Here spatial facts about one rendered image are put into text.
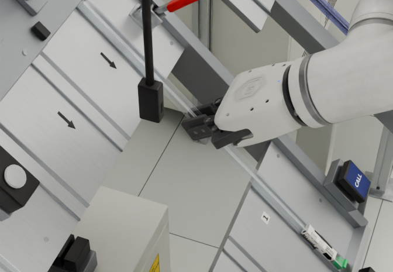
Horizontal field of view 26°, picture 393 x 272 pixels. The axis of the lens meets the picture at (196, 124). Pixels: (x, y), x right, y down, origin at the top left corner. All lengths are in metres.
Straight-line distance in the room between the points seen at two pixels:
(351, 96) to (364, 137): 1.50
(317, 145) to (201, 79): 0.39
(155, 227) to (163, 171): 0.92
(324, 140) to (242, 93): 0.47
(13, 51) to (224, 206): 1.40
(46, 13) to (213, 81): 0.31
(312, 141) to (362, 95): 0.56
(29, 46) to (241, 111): 0.26
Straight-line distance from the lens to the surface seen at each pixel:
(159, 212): 1.40
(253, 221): 1.11
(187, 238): 2.15
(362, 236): 1.24
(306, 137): 1.48
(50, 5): 0.93
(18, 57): 0.88
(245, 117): 0.98
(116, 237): 1.37
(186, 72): 1.16
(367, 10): 0.98
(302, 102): 0.96
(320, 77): 0.94
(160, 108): 0.83
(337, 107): 0.94
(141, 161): 2.32
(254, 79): 1.03
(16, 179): 0.84
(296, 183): 1.20
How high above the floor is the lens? 1.70
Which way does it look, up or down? 45 degrees down
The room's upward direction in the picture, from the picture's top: straight up
